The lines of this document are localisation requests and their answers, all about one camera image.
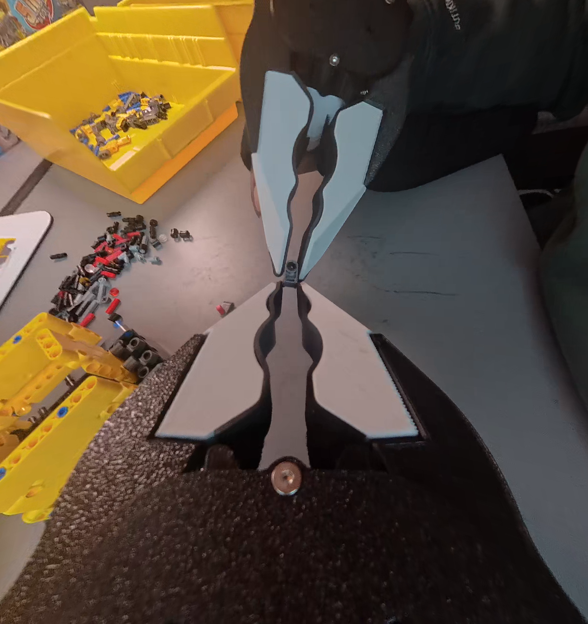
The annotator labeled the yellow black lego model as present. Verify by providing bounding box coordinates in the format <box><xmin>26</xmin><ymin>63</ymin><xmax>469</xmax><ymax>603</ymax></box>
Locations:
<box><xmin>0</xmin><ymin>312</ymin><xmax>163</xmax><ymax>525</ymax></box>

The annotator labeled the empty yellow storage bin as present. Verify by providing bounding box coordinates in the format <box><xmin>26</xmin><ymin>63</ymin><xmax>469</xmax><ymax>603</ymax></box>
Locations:
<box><xmin>119</xmin><ymin>0</ymin><xmax>256</xmax><ymax>64</ymax></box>

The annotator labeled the white book stand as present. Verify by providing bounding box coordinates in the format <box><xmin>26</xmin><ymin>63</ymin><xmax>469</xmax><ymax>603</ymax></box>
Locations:
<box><xmin>0</xmin><ymin>212</ymin><xmax>53</xmax><ymax>332</ymax></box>

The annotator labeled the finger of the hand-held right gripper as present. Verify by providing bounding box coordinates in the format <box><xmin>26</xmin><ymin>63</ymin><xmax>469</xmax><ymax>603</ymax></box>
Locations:
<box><xmin>296</xmin><ymin>101</ymin><xmax>385</xmax><ymax>279</ymax></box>
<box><xmin>250</xmin><ymin>71</ymin><xmax>313</xmax><ymax>278</ymax></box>

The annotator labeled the pile of small lego pins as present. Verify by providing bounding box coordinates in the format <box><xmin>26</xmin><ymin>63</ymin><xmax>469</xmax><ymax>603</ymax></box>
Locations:
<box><xmin>49</xmin><ymin>210</ymin><xmax>194</xmax><ymax>327</ymax></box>

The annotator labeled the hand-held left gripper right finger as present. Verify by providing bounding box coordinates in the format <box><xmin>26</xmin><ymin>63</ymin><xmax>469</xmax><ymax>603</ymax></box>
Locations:
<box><xmin>299</xmin><ymin>283</ymin><xmax>421</xmax><ymax>464</ymax></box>

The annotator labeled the yellow bin with small parts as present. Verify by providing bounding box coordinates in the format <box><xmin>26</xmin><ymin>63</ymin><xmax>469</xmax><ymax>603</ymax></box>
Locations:
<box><xmin>0</xmin><ymin>5</ymin><xmax>241</xmax><ymax>203</ymax></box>

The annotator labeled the heap of lego parts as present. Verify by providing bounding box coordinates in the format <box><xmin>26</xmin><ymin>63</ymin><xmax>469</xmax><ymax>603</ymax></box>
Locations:
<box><xmin>72</xmin><ymin>91</ymin><xmax>173</xmax><ymax>157</ymax></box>

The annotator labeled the blue robot kit box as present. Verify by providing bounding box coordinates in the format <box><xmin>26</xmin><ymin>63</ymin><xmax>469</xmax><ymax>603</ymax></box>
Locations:
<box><xmin>0</xmin><ymin>0</ymin><xmax>90</xmax><ymax>164</ymax></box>

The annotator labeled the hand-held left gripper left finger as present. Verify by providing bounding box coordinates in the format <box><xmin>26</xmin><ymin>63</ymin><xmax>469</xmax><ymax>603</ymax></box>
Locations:
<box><xmin>154</xmin><ymin>283</ymin><xmax>282</xmax><ymax>467</ymax></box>

